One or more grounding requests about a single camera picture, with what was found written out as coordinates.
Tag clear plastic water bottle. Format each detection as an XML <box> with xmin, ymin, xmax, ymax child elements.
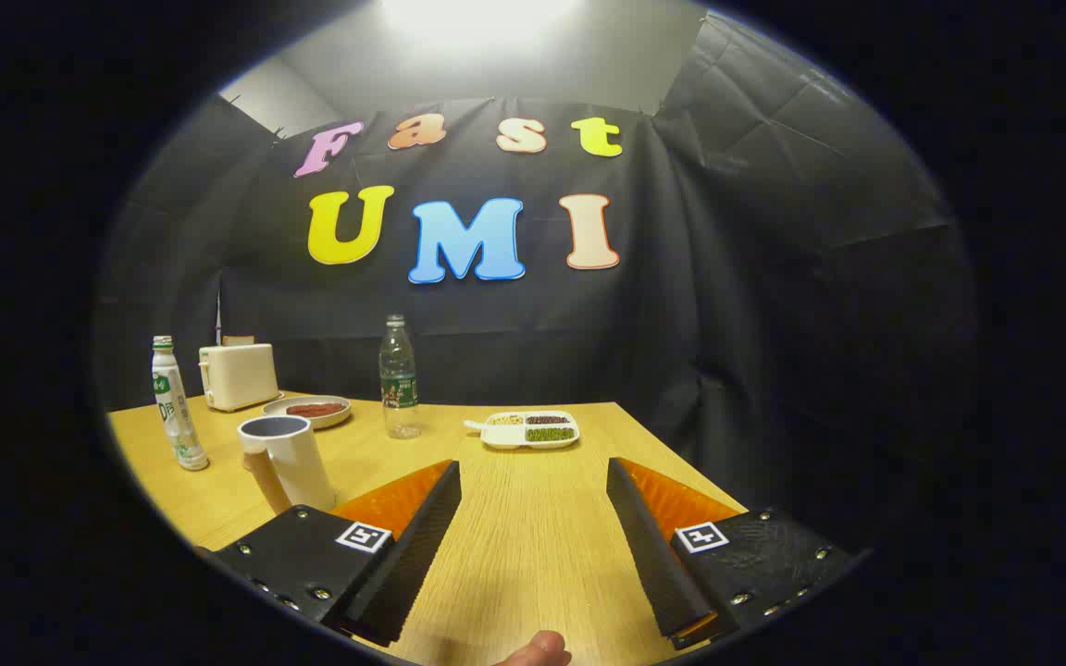
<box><xmin>378</xmin><ymin>314</ymin><xmax>423</xmax><ymax>439</ymax></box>

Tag wooden table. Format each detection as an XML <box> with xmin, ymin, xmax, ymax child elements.
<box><xmin>107</xmin><ymin>393</ymin><xmax>747</xmax><ymax>666</ymax></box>

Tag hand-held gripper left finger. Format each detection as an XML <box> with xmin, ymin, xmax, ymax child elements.
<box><xmin>205</xmin><ymin>458</ymin><xmax>463</xmax><ymax>648</ymax></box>

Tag cream toaster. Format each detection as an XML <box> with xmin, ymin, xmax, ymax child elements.
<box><xmin>198</xmin><ymin>343</ymin><xmax>281</xmax><ymax>413</ymax></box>

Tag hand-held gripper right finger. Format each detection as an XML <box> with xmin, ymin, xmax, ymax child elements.
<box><xmin>605</xmin><ymin>456</ymin><xmax>870</xmax><ymax>651</ymax></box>

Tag white juice bottle green label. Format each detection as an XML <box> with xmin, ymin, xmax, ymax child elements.
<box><xmin>151</xmin><ymin>335</ymin><xmax>210</xmax><ymax>472</ymax></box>

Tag black backdrop cloth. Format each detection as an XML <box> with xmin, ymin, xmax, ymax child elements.
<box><xmin>93</xmin><ymin>9</ymin><xmax>978</xmax><ymax>556</ymax></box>

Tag white divided tray with beans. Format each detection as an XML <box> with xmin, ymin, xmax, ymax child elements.
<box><xmin>464</xmin><ymin>411</ymin><xmax>581</xmax><ymax>450</ymax></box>

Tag round plate with red food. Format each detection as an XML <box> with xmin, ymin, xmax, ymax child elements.
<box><xmin>263</xmin><ymin>395</ymin><xmax>353</xmax><ymax>430</ymax></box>

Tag white cup wooden handle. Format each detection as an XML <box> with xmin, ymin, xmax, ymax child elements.
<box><xmin>237</xmin><ymin>415</ymin><xmax>338</xmax><ymax>515</ymax></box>

